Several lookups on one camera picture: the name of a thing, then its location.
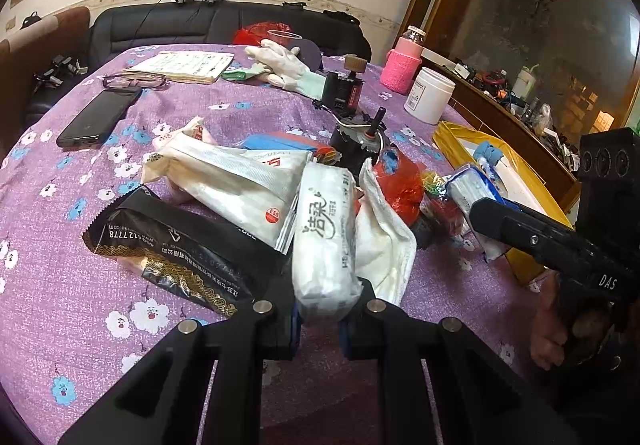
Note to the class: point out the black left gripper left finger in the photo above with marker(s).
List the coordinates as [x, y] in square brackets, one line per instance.
[199, 384]

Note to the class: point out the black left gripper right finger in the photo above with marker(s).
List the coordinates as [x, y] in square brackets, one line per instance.
[438, 383]

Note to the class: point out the finger of the black das right gripper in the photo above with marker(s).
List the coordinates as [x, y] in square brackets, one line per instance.
[550, 243]

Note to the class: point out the blue white tissue pack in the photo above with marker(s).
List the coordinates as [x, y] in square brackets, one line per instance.
[467, 185]

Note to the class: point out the white tissue pack grey print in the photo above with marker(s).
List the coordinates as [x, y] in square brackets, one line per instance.
[324, 280]

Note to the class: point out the black gold snack bag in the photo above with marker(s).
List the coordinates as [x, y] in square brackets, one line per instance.
[208, 261]

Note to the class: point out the person's right hand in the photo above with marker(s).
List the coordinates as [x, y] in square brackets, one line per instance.
[548, 332]

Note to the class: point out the yellow white cardboard box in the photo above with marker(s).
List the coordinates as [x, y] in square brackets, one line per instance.
[517, 181]

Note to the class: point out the purple floral tablecloth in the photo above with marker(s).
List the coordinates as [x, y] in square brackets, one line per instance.
[74, 322]

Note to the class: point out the blue sock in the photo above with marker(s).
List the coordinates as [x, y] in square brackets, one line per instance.
[490, 153]

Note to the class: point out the white cloth bag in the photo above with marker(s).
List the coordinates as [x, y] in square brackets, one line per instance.
[385, 247]

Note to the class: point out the white green thermos cup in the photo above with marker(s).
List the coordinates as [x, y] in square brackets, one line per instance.
[525, 82]

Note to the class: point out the red plastic bag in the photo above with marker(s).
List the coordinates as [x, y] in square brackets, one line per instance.
[400, 182]

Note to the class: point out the white plastic jar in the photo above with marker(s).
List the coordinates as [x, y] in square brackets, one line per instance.
[429, 96]

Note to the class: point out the wooden brick-pattern cabinet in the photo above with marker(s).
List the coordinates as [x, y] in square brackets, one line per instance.
[587, 79]

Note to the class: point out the white mask package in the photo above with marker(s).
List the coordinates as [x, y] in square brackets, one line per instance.
[256, 190]

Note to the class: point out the black electric motor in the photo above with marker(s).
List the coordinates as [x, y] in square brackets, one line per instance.
[359, 139]

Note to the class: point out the pink sleeved bottle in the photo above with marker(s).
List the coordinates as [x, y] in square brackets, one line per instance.
[403, 60]

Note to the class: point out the black red ink bottle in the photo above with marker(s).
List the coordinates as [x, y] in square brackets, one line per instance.
[341, 91]

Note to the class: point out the black smartphone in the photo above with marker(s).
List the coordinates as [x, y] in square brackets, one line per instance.
[94, 124]

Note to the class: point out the dark-framed eyeglasses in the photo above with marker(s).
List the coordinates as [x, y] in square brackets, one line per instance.
[133, 80]

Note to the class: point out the white rubber glove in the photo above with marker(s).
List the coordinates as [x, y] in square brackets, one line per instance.
[286, 70]

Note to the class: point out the white paper booklet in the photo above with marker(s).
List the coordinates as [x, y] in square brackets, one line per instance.
[185, 66]

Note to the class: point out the red bag on sofa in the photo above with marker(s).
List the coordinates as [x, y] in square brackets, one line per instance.
[252, 35]

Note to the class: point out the black leather sofa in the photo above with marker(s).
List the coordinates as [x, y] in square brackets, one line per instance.
[95, 42]

